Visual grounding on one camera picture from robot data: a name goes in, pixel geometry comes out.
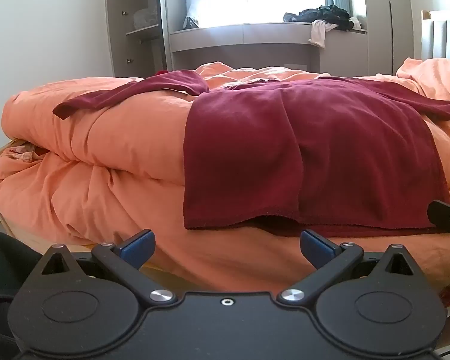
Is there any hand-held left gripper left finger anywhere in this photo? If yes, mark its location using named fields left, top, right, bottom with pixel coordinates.
left=40, top=229, right=177, bottom=305

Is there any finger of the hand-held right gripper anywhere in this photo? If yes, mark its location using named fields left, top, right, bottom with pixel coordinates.
left=427, top=200, right=450, bottom=267

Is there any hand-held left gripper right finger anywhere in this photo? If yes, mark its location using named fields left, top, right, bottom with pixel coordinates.
left=277, top=229, right=417, bottom=305

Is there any dark red long-sleeved shirt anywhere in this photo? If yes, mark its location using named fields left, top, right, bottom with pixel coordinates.
left=52, top=70, right=450, bottom=238

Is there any pile of dark clothes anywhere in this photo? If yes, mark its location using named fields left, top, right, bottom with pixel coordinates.
left=283, top=4, right=361, bottom=33

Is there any orange duvet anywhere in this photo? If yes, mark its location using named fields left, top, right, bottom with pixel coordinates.
left=0, top=58, right=450, bottom=293

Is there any floral patterned sheet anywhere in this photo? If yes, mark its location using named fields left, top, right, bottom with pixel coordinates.
left=5, top=144, right=46, bottom=163

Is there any grey padded headboard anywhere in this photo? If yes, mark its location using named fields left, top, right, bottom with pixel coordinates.
left=420, top=9, right=450, bottom=63

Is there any tall grey wardrobe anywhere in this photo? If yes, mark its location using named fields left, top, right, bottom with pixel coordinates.
left=359, top=0, right=415, bottom=78

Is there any white cloth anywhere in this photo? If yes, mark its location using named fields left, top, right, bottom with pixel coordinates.
left=308, top=19, right=339, bottom=49

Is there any grey window bench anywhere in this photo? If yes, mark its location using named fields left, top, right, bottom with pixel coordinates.
left=168, top=22, right=370, bottom=78

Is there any grey open shelf cabinet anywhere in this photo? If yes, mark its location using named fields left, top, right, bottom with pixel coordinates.
left=105, top=0, right=170, bottom=78

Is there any folded white bedding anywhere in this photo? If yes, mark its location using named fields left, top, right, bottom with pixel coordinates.
left=133, top=5, right=160, bottom=29

